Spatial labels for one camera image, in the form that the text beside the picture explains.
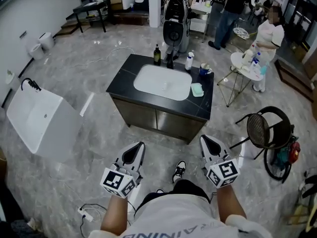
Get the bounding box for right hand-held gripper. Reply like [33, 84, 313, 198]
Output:
[200, 134, 241, 189]

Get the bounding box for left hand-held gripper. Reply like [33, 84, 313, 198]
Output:
[100, 141, 146, 199]

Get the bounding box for translucent green plastic container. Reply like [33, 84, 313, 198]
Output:
[190, 82, 205, 98]

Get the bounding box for person's left forearm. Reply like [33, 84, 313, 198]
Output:
[100, 194, 130, 236]

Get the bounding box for person's right forearm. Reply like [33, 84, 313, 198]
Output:
[216, 183, 248, 226]

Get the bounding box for black and white sneaker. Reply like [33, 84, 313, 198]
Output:
[171, 160, 187, 183]

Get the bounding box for black stone vanity cabinet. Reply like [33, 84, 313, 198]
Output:
[106, 53, 215, 145]

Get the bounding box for person's black shorts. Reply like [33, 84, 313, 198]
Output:
[134, 179, 211, 212]

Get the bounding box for black wicker chair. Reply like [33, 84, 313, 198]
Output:
[228, 106, 296, 160]

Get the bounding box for black hoop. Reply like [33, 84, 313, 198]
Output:
[263, 146, 293, 182]

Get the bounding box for white power strip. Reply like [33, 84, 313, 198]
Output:
[77, 206, 95, 222]

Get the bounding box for person's white t-shirt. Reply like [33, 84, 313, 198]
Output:
[87, 191, 273, 238]

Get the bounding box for blue mug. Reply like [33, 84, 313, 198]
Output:
[199, 63, 213, 77]

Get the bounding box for round white side table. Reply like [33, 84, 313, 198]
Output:
[217, 50, 265, 108]

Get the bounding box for white sink basin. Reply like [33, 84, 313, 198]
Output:
[133, 63, 193, 102]

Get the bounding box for red bag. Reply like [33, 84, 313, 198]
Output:
[288, 140, 301, 165]

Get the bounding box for white spray bottle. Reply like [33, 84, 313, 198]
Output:
[185, 52, 195, 71]

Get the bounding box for white jug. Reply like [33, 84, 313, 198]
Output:
[241, 49, 254, 66]

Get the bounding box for white bathtub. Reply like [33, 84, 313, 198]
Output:
[5, 84, 84, 164]

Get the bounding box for dark glass bottle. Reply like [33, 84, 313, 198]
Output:
[153, 43, 162, 66]

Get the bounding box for dark wooden platform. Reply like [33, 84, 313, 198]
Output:
[274, 58, 316, 102]

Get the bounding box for black bathtub faucet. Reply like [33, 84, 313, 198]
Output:
[20, 77, 42, 92]

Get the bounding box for white and black robot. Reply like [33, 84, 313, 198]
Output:
[161, 0, 193, 55]

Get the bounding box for white toilet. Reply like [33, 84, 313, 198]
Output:
[29, 43, 46, 60]
[38, 32, 55, 51]

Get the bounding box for black metal table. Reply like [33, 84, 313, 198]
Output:
[72, 0, 112, 34]

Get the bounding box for black floor cable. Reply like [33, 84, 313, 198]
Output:
[79, 203, 107, 236]

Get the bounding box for white floor cable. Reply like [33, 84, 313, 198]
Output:
[44, 47, 136, 68]

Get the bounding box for wooden frame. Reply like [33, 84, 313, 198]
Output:
[284, 199, 317, 233]

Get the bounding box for small white wall basin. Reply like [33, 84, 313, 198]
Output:
[4, 69, 16, 85]

